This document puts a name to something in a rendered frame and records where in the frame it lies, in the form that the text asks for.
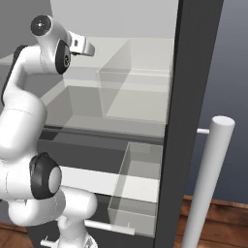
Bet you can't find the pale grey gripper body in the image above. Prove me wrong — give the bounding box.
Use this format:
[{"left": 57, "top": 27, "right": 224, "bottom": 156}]
[{"left": 79, "top": 35, "right": 97, "bottom": 58}]

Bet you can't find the large clear fridge bin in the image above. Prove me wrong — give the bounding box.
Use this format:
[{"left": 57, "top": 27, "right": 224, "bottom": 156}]
[{"left": 96, "top": 38, "right": 175, "bottom": 126}]

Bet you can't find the black fridge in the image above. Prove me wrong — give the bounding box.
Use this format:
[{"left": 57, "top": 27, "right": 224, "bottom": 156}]
[{"left": 0, "top": 0, "right": 182, "bottom": 248}]

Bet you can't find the black fridge door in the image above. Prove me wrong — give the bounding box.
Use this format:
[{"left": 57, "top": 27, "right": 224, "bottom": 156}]
[{"left": 153, "top": 0, "right": 225, "bottom": 248}]

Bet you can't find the white fridge shelf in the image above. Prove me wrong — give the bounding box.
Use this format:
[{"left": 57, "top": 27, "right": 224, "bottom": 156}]
[{"left": 59, "top": 166, "right": 161, "bottom": 204}]

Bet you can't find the small clear fridge bin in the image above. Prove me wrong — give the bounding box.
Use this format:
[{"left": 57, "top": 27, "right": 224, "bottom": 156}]
[{"left": 108, "top": 141, "right": 165, "bottom": 238}]

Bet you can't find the white fridge door handle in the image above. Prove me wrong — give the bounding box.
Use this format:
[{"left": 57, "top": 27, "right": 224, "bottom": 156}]
[{"left": 180, "top": 115, "right": 236, "bottom": 248}]

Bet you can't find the long white drawer handle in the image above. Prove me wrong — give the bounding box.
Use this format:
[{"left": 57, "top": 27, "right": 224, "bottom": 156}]
[{"left": 83, "top": 219, "right": 137, "bottom": 236}]

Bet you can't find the short white drawer handle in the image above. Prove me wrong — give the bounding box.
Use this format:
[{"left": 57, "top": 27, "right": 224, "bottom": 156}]
[{"left": 40, "top": 238, "right": 63, "bottom": 248}]

